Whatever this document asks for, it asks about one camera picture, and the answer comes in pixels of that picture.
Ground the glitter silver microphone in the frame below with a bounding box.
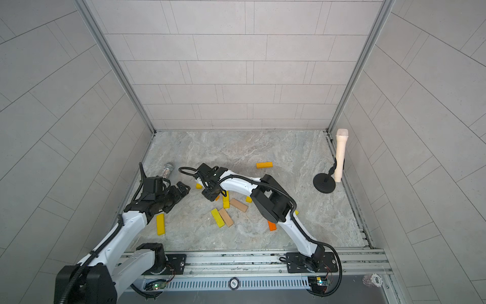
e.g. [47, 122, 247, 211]
[162, 163, 174, 179]

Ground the amber orange far block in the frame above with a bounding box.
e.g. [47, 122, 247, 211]
[256, 162, 273, 169]

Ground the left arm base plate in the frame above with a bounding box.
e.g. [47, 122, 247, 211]
[136, 243, 187, 276]

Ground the aluminium rail frame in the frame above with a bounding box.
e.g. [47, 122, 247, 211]
[135, 247, 404, 303]

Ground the left circuit board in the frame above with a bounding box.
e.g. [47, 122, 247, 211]
[144, 279, 170, 291]

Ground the tan wood lower block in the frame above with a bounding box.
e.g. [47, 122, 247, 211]
[218, 208, 234, 227]

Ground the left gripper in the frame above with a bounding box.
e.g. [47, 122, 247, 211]
[156, 180, 192, 212]

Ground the tan wood block centre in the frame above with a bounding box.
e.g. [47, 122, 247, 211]
[230, 198, 248, 213]

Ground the right circuit board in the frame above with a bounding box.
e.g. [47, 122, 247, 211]
[308, 277, 330, 296]

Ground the tan wood block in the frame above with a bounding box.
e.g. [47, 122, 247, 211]
[218, 208, 234, 227]
[230, 198, 248, 213]

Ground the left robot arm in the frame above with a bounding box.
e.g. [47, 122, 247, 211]
[54, 176, 191, 303]

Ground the red orange block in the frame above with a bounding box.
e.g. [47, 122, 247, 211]
[268, 221, 277, 231]

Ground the circuit board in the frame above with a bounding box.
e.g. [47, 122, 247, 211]
[144, 279, 170, 291]
[308, 277, 330, 296]

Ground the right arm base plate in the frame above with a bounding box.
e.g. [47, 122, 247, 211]
[281, 252, 339, 274]

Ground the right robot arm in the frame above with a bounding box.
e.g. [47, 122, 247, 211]
[188, 163, 343, 297]

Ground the beige microphone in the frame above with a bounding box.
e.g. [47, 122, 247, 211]
[334, 129, 349, 183]

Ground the round sticker on rail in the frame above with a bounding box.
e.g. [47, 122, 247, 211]
[229, 277, 240, 290]

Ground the lime yellow lower block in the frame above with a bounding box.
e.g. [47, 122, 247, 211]
[211, 208, 225, 228]

